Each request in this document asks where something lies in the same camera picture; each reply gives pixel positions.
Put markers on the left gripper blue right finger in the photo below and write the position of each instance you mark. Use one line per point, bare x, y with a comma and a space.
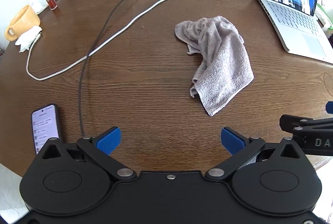
232, 141

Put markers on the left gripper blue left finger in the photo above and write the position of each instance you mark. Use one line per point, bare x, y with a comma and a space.
108, 141

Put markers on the grey terry towel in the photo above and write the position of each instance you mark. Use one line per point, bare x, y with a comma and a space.
225, 69

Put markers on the black smartphone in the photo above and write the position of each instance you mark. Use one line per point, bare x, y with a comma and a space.
45, 125

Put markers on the white crumpled tissue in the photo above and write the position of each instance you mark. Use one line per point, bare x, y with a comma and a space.
26, 40

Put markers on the yellow ceramic mug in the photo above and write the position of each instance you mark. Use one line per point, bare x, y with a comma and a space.
24, 20

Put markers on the silver open laptop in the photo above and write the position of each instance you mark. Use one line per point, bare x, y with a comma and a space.
297, 28

